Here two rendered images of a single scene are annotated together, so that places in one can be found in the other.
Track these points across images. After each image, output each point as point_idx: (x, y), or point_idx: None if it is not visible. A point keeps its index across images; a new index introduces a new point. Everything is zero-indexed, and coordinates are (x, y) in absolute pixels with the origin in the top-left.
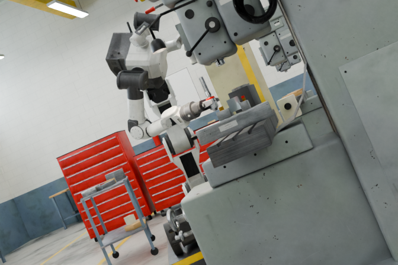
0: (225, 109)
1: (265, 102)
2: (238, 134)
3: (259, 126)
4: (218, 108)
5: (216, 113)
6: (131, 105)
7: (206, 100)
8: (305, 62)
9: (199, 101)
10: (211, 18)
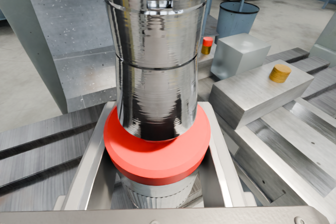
0: (287, 63)
1: (213, 43)
2: (322, 63)
3: (298, 50)
4: (289, 73)
5: (313, 78)
6: None
7: (205, 152)
8: None
9: (303, 208)
10: None
